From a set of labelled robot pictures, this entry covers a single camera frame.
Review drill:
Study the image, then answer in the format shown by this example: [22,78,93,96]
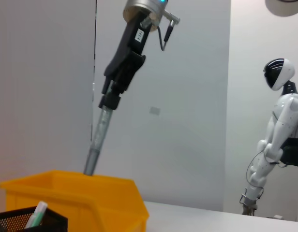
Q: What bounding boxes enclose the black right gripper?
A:
[98,12,152,111]

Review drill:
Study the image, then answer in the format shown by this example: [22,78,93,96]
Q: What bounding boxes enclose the grey marker pen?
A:
[83,79,115,176]

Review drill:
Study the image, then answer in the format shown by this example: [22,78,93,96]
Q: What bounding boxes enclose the black mesh pen holder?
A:
[0,206,69,232]

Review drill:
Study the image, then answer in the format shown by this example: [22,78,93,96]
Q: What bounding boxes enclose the yellow plastic bin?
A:
[0,170,150,232]

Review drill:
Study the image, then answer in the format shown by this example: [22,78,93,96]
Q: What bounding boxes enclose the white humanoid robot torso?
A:
[271,81,298,145]

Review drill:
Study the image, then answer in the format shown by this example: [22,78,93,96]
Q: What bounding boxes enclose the black white humanoid robot head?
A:
[262,58,296,92]

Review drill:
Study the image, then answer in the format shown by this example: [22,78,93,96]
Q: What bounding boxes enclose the black background box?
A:
[280,137,298,168]

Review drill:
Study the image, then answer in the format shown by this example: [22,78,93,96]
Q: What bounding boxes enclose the right arm cable with plug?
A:
[157,9,181,52]

